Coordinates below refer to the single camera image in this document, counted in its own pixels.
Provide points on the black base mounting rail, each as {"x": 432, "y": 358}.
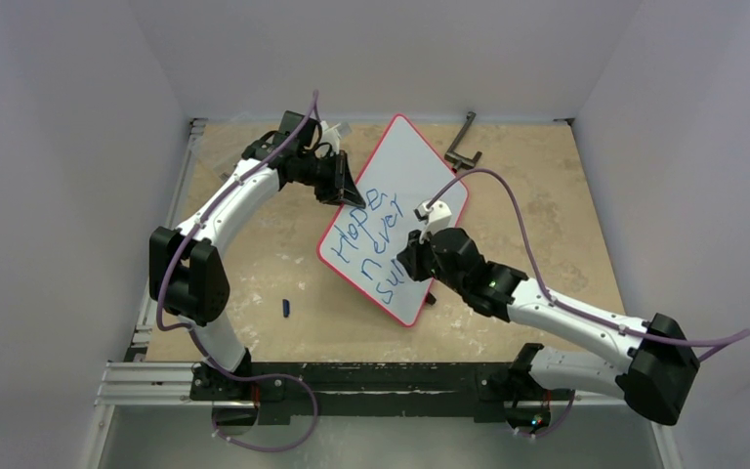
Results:
{"x": 272, "y": 393}

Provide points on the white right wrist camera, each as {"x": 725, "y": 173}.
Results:
{"x": 434, "y": 216}

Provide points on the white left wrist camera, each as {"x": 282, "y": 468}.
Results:
{"x": 331, "y": 136}

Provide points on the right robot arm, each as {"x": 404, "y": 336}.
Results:
{"x": 645, "y": 363}

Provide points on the red-framed whiteboard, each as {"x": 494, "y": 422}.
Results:
{"x": 360, "y": 244}

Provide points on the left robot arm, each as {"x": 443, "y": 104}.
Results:
{"x": 186, "y": 273}

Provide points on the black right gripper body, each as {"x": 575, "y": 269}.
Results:
{"x": 418, "y": 260}

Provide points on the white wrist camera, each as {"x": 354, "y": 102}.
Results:
{"x": 331, "y": 136}
{"x": 434, "y": 216}

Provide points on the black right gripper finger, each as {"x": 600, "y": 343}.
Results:
{"x": 414, "y": 267}
{"x": 413, "y": 252}

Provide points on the aluminium frame rail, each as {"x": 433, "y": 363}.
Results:
{"x": 152, "y": 384}

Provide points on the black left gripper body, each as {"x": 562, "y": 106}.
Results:
{"x": 320, "y": 174}

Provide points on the clear plastic screw box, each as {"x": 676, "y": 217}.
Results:
{"x": 222, "y": 145}

